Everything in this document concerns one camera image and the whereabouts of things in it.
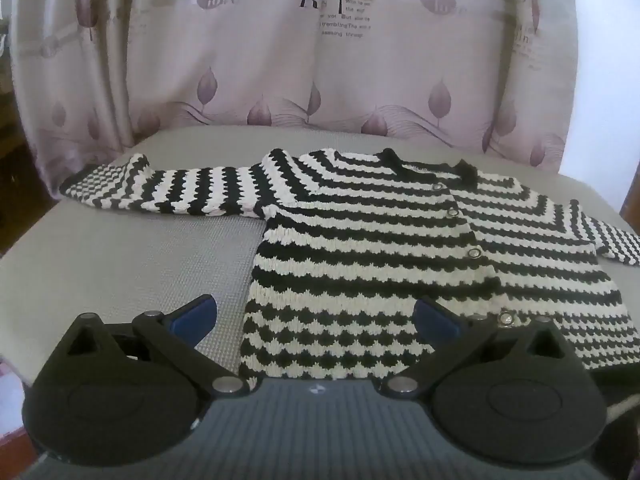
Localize grey woven seat cushion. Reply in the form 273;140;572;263
1;127;463;382

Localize pink leaf print curtain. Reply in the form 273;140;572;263
9;0;578;192

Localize black white striped knit cardigan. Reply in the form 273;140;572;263
61;148;639;382

